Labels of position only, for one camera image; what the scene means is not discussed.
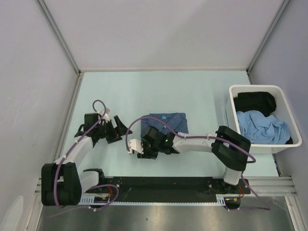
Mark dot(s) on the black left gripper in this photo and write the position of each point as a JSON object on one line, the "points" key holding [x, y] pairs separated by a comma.
{"points": [[122, 131]]}

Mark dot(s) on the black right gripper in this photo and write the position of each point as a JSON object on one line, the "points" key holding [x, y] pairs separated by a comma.
{"points": [[146, 155]]}

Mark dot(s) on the blue plaid long sleeve shirt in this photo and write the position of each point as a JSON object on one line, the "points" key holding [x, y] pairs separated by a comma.
{"points": [[176, 121]]}

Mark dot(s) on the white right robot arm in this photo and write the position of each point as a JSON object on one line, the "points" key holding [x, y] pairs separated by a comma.
{"points": [[231, 148]]}

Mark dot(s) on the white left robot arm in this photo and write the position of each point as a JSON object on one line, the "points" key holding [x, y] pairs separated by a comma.
{"points": [[62, 182]]}

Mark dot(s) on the light blue garment in bin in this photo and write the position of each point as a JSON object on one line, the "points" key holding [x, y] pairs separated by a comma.
{"points": [[259, 129]]}

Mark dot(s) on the white plastic bin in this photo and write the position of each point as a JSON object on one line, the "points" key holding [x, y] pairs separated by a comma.
{"points": [[282, 113]]}

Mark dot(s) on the black garment in bin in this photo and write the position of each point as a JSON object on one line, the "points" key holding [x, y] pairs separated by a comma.
{"points": [[261, 101]]}

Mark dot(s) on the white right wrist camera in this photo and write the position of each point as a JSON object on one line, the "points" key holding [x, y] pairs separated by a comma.
{"points": [[135, 145]]}

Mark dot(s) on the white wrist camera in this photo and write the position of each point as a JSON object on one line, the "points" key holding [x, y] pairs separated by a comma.
{"points": [[104, 113], [135, 145]]}

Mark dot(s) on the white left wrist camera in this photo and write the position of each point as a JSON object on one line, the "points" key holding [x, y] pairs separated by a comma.
{"points": [[104, 113]]}

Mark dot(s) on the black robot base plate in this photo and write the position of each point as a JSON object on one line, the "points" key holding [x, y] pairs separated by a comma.
{"points": [[163, 196]]}

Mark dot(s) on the white slotted cable duct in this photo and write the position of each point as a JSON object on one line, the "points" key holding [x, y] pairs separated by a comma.
{"points": [[87, 199]]}

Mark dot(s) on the aluminium front rail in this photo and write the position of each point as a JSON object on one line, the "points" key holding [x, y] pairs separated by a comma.
{"points": [[272, 186]]}

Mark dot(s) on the left aluminium corner post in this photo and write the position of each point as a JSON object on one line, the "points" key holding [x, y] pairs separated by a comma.
{"points": [[57, 33]]}

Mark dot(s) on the aluminium corner post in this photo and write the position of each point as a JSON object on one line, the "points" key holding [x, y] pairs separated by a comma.
{"points": [[266, 38], [57, 33]]}

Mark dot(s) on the right aluminium corner post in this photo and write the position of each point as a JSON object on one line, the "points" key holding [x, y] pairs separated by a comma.
{"points": [[266, 38]]}

